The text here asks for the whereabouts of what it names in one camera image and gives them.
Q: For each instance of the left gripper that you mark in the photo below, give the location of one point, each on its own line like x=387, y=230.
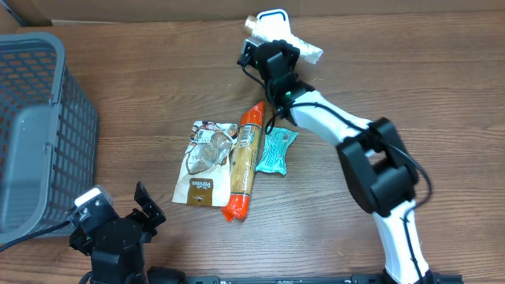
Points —
x=151, y=209

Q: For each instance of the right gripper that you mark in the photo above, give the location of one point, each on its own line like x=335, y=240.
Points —
x=293, y=52

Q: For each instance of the white tube with gold cap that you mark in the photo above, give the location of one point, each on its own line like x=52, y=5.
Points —
x=308, y=52

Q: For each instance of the beige brown snack pouch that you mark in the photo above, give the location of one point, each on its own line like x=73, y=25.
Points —
x=204, y=178

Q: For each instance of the teal snack packet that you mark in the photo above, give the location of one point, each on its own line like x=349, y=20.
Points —
x=273, y=159

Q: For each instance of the orange spaghetti package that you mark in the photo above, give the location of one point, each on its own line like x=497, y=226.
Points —
x=244, y=160

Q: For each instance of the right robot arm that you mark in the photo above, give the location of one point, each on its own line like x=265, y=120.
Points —
x=379, y=172

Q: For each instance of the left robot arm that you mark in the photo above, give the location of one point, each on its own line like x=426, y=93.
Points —
x=115, y=244

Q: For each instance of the white barcode scanner stand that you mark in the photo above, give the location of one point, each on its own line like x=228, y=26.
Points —
x=272, y=23

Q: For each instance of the grey plastic shopping basket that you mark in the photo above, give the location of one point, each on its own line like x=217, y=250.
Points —
x=49, y=135

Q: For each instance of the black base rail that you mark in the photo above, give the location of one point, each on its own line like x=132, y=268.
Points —
x=353, y=279

